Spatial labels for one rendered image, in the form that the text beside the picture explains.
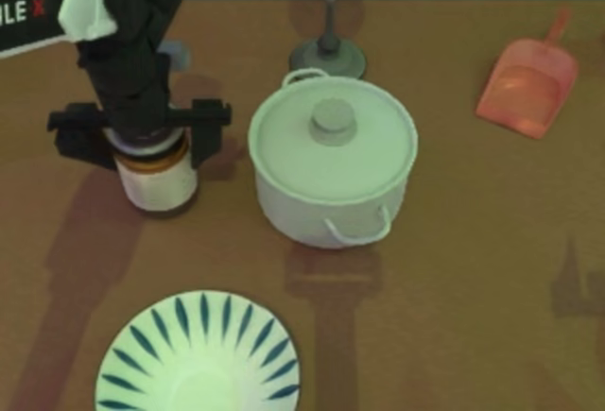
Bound white jar with brown lid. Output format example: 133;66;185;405
112;128;199;217

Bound white kitchen pot with lid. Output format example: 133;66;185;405
248;68;420;248

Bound white table lamp dark base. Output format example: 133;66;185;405
288;0;374;80

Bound white bowl blue stripes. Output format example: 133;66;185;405
94;289;302;411

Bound orange plastic scoop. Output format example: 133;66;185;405
475;9;579;138

